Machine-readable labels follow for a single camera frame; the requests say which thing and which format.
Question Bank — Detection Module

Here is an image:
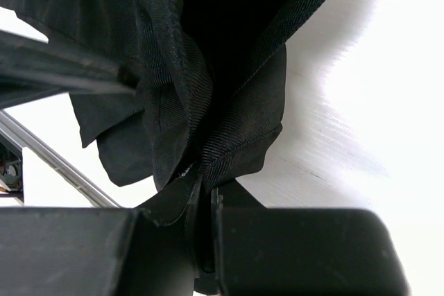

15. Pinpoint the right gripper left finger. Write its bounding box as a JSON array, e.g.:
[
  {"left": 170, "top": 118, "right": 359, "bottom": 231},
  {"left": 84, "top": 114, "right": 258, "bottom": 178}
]
[{"left": 0, "top": 177, "right": 203, "bottom": 296}]

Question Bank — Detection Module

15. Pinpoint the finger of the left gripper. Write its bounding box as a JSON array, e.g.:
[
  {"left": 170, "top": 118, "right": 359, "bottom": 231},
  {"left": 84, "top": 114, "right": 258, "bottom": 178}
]
[{"left": 1, "top": 31, "right": 138, "bottom": 109}]

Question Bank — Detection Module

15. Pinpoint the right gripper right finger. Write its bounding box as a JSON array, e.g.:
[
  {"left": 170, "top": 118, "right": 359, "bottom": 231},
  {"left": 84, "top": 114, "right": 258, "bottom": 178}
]
[{"left": 212, "top": 181, "right": 409, "bottom": 296}]

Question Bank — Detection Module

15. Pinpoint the black pleated skirt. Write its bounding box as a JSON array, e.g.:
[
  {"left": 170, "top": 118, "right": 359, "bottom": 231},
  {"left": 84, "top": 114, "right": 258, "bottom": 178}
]
[{"left": 0, "top": 0, "right": 358, "bottom": 193}]

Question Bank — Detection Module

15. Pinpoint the aluminium table rail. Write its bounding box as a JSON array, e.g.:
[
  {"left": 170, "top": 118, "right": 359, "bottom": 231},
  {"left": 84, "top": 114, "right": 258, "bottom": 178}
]
[{"left": 1, "top": 110, "right": 121, "bottom": 208}]

